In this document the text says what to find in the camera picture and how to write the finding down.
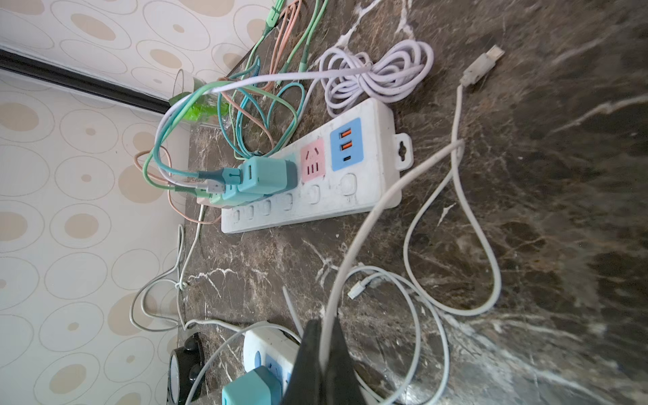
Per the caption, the teal charger plug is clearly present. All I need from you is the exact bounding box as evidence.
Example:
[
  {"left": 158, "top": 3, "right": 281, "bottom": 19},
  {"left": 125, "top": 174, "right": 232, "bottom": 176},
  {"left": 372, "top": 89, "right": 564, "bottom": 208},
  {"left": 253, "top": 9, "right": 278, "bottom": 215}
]
[
  {"left": 222, "top": 366, "right": 283, "bottom": 405},
  {"left": 209, "top": 185, "right": 263, "bottom": 209},
  {"left": 237, "top": 156, "right": 298, "bottom": 196}
]

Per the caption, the blue white power strip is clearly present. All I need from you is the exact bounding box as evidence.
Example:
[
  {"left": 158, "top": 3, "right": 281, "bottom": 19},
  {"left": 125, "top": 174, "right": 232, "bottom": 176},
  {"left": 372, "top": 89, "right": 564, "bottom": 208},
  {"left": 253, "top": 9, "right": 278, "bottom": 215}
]
[{"left": 243, "top": 327, "right": 299, "bottom": 393}]

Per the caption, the black alarm clock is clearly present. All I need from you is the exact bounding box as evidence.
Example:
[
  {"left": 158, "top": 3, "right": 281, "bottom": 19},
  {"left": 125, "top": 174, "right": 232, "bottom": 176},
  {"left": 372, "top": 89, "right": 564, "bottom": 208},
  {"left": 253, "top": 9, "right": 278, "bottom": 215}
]
[{"left": 166, "top": 332, "right": 205, "bottom": 405}]

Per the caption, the green charging cable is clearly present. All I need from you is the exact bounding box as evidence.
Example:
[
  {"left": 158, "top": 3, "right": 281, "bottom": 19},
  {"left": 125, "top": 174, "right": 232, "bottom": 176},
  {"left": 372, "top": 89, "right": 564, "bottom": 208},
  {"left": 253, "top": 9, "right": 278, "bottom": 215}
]
[{"left": 141, "top": 0, "right": 330, "bottom": 198}]

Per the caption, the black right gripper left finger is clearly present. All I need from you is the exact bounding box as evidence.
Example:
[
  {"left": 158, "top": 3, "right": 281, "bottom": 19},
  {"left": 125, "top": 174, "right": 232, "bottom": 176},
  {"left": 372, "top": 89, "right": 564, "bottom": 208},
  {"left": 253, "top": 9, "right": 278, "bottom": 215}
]
[{"left": 280, "top": 319, "right": 322, "bottom": 405}]

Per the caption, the multicolour white power strip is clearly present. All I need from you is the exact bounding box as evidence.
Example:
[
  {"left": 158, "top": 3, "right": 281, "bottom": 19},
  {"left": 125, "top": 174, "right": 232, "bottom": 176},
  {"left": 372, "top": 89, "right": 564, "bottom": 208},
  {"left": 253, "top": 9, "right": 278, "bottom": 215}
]
[{"left": 221, "top": 99, "right": 414, "bottom": 234}]

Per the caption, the glass cup with green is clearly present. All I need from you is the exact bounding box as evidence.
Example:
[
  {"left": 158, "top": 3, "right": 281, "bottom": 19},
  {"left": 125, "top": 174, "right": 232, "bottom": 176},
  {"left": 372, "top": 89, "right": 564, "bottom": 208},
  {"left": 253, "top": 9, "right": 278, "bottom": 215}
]
[{"left": 169, "top": 69, "right": 218, "bottom": 128}]

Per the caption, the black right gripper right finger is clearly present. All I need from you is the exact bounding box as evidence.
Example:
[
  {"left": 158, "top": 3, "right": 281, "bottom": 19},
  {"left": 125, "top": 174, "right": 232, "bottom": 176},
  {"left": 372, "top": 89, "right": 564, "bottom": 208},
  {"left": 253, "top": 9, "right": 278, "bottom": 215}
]
[{"left": 323, "top": 318, "right": 366, "bottom": 405}]

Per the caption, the teal multi-head cable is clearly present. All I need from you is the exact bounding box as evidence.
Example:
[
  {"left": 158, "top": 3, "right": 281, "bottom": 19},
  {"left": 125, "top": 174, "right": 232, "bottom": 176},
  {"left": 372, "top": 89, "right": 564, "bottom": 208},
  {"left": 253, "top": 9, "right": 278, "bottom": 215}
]
[{"left": 151, "top": 57, "right": 308, "bottom": 183}]

